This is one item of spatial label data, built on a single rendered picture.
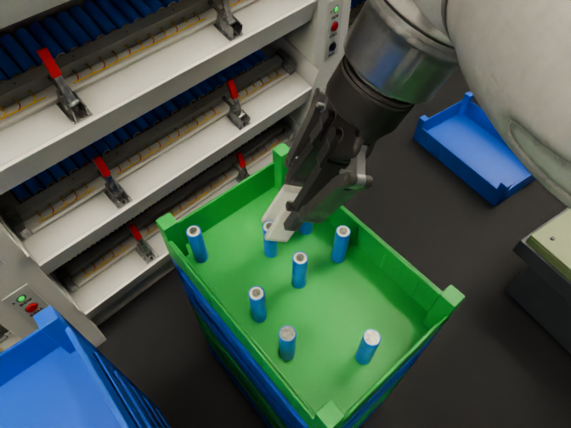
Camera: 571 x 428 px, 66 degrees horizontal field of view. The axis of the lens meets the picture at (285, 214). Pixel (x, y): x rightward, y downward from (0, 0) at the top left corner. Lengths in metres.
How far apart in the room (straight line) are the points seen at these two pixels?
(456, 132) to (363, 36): 1.05
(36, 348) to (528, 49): 0.53
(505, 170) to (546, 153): 1.13
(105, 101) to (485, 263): 0.88
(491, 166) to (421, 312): 0.82
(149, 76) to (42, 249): 0.31
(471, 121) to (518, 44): 1.23
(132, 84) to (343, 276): 0.40
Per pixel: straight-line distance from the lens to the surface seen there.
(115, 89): 0.68
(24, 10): 0.57
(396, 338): 0.55
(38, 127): 0.66
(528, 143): 0.22
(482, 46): 0.24
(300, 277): 0.53
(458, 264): 1.12
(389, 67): 0.35
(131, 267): 0.93
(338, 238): 0.53
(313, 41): 0.90
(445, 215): 1.19
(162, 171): 0.81
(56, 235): 0.78
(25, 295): 0.80
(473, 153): 1.35
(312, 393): 0.52
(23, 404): 0.59
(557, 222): 0.98
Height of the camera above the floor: 0.91
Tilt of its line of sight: 55 degrees down
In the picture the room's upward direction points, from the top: straight up
